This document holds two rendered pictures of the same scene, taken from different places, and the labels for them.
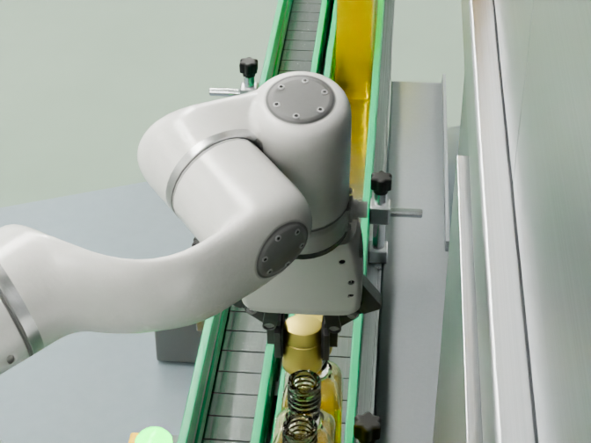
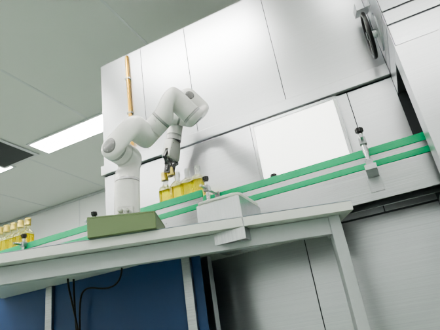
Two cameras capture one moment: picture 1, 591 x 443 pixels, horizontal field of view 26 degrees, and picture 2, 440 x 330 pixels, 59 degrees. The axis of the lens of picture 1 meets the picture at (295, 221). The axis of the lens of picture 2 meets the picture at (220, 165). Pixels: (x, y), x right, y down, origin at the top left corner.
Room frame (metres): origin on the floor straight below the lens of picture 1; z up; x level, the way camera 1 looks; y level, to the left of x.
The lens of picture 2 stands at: (0.12, 1.62, 0.40)
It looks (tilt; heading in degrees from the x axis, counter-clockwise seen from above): 23 degrees up; 287
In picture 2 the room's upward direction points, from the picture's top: 9 degrees counter-clockwise
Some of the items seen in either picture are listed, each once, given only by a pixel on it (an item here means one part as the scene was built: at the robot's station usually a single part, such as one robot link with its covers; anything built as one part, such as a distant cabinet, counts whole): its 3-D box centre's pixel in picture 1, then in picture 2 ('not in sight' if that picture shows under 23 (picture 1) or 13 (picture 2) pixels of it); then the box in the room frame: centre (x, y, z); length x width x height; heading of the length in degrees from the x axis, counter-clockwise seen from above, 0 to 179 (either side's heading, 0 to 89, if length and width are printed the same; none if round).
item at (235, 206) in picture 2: not in sight; (233, 218); (0.53, 0.22, 0.79); 0.27 x 0.17 x 0.08; 85
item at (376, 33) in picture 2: not in sight; (372, 34); (-0.19, 0.06, 1.49); 0.21 x 0.05 x 0.21; 85
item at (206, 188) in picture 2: not in sight; (209, 192); (0.63, 0.14, 0.95); 0.17 x 0.03 x 0.12; 85
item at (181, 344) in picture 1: (188, 322); not in sight; (1.35, 0.14, 0.79); 0.08 x 0.08 x 0.08; 85
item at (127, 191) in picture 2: not in sight; (126, 201); (0.87, 0.41, 0.89); 0.16 x 0.13 x 0.15; 113
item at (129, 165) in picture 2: not in sight; (125, 162); (0.86, 0.41, 1.05); 0.13 x 0.10 x 0.16; 89
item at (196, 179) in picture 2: not in sight; (199, 196); (0.73, 0.00, 0.99); 0.06 x 0.06 x 0.21; 86
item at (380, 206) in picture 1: (395, 220); not in sight; (1.37, -0.13, 0.94); 0.07 x 0.04 x 0.13; 85
